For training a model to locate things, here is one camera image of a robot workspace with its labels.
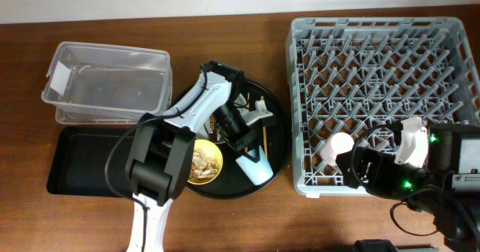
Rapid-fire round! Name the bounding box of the light blue cup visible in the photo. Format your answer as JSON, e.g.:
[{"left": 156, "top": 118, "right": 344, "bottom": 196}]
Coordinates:
[{"left": 235, "top": 156, "right": 274, "bottom": 185}]

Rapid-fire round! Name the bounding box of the pink cup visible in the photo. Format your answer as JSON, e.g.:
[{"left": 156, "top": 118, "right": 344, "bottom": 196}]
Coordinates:
[{"left": 319, "top": 132, "right": 354, "bottom": 167}]

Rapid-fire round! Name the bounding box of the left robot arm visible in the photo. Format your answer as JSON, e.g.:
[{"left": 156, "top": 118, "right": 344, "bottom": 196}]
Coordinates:
[{"left": 111, "top": 61, "right": 273, "bottom": 251}]

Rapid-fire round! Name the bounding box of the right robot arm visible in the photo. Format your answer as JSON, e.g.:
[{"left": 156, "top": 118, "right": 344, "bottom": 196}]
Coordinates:
[{"left": 335, "top": 121, "right": 479, "bottom": 251}]

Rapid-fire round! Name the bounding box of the grey dishwasher rack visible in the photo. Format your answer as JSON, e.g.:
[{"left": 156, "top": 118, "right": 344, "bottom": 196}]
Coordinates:
[{"left": 286, "top": 17, "right": 479, "bottom": 198}]

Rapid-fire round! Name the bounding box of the black round tray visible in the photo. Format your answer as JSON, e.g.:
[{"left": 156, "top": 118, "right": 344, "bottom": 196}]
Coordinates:
[{"left": 187, "top": 80, "right": 291, "bottom": 200}]

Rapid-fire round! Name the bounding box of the grey plate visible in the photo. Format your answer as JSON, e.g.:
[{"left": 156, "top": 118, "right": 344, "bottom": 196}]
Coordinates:
[{"left": 196, "top": 92, "right": 248, "bottom": 143}]

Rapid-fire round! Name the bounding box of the right wooden chopstick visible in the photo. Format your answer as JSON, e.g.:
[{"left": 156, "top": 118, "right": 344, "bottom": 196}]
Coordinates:
[{"left": 260, "top": 96, "right": 268, "bottom": 159}]

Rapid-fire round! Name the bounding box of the yellow bowl with food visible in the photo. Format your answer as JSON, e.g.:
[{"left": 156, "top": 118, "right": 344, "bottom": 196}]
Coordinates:
[{"left": 187, "top": 139, "right": 223, "bottom": 185}]

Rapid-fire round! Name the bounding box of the black rectangular tray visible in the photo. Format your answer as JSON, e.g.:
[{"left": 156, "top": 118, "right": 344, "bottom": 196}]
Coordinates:
[{"left": 46, "top": 126, "right": 127, "bottom": 197}]

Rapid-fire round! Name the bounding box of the clear plastic bin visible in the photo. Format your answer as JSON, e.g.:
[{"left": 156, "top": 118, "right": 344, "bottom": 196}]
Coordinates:
[{"left": 41, "top": 41, "right": 173, "bottom": 125}]

